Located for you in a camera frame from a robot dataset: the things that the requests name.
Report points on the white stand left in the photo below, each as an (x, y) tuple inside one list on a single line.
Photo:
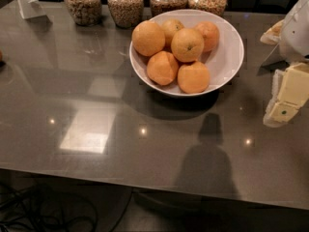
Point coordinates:
[(30, 9)]

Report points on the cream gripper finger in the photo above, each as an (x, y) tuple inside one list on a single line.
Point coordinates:
[(290, 91), (272, 35)]

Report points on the large orange left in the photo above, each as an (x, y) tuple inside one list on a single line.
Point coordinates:
[(148, 38)]

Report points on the glass jar far left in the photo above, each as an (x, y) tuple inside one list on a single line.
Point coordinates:
[(84, 12)]

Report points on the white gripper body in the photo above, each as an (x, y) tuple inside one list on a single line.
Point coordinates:
[(295, 38)]

